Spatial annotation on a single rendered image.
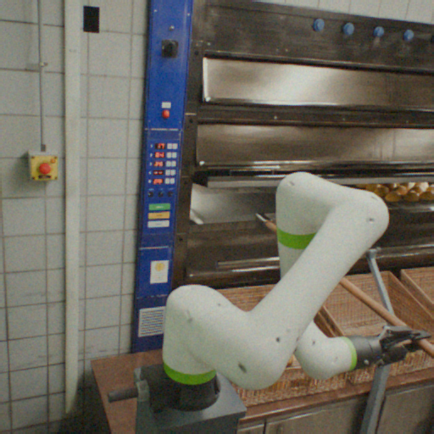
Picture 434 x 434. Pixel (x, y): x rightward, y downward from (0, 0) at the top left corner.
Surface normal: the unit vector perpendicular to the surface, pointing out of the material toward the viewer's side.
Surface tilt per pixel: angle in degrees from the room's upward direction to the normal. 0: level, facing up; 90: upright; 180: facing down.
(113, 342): 90
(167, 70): 90
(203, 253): 70
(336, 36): 90
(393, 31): 90
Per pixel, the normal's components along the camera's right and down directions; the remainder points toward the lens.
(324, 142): 0.39, 0.01
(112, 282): 0.38, 0.36
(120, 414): 0.10, -0.94
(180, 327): -0.67, 0.15
